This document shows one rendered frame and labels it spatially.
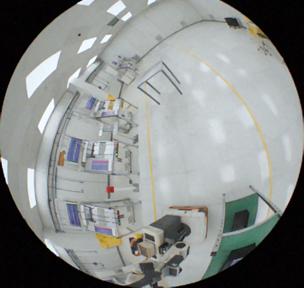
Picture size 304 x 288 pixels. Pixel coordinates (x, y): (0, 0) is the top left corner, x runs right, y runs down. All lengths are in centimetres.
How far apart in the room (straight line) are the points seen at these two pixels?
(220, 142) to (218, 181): 58
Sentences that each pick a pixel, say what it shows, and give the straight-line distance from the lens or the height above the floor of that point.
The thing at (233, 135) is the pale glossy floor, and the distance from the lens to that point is 154.
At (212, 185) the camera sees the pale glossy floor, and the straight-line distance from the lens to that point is 150.
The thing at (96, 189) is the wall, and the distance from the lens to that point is 385.
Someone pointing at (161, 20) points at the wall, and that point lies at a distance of 841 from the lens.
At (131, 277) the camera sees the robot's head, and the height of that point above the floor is 131.
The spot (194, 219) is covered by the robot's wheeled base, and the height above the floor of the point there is 28.
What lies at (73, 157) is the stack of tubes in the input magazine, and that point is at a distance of 224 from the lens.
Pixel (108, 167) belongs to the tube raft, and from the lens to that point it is 195.
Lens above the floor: 147
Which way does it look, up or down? 43 degrees down
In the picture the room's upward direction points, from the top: 68 degrees counter-clockwise
